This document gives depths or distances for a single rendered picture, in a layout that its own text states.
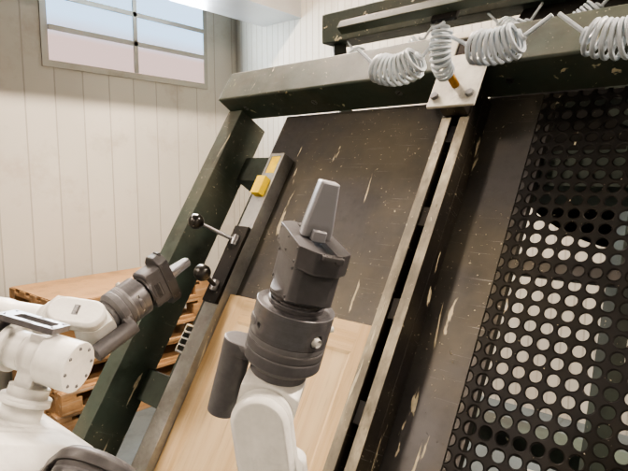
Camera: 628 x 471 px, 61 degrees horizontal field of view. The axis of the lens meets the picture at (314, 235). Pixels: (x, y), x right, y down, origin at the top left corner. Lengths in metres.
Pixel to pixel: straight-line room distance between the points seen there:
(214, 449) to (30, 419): 0.48
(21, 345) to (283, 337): 0.37
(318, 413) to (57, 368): 0.49
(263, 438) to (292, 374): 0.07
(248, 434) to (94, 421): 0.89
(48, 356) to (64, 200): 3.86
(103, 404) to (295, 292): 0.98
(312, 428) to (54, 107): 3.86
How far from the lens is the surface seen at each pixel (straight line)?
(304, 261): 0.52
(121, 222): 4.82
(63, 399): 3.80
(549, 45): 1.12
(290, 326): 0.56
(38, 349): 0.77
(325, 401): 1.04
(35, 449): 0.72
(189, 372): 1.27
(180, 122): 5.17
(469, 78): 1.12
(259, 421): 0.60
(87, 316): 1.14
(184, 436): 1.25
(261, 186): 1.35
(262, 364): 0.58
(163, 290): 1.23
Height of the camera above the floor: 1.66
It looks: 7 degrees down
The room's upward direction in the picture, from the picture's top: straight up
